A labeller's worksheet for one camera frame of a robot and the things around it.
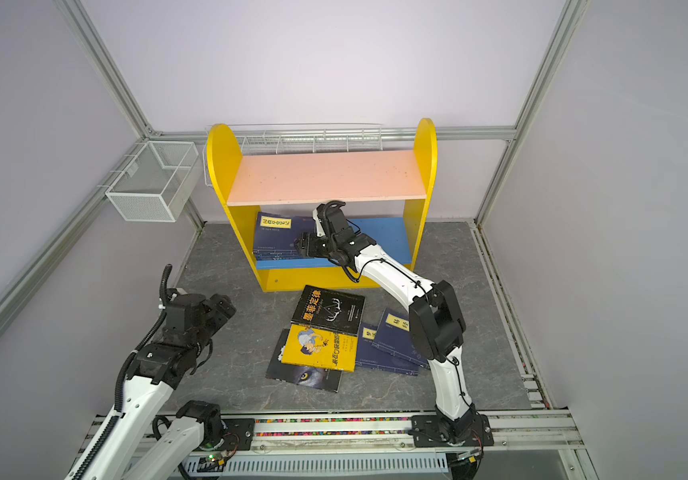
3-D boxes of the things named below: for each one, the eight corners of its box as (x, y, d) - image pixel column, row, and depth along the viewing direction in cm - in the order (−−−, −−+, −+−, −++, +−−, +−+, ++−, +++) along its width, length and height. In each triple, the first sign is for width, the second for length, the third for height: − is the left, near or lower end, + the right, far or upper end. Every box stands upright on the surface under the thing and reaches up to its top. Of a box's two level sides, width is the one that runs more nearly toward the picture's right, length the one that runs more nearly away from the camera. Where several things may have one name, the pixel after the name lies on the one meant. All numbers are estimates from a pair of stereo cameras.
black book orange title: (291, 325, 94) (289, 320, 91) (304, 290, 103) (302, 284, 100) (359, 338, 92) (359, 333, 89) (367, 300, 100) (367, 295, 97)
